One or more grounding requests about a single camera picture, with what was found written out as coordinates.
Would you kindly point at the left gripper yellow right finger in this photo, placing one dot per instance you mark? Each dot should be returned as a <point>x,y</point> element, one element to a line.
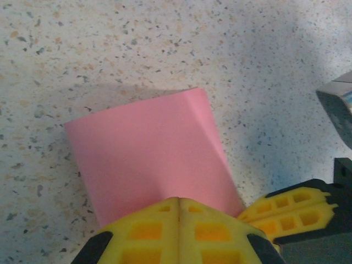
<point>192,220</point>

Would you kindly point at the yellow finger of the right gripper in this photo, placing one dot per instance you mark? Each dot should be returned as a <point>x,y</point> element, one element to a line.
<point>275,199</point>
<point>275,225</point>

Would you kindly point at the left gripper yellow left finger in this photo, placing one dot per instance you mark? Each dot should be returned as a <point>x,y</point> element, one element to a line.
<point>123,228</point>

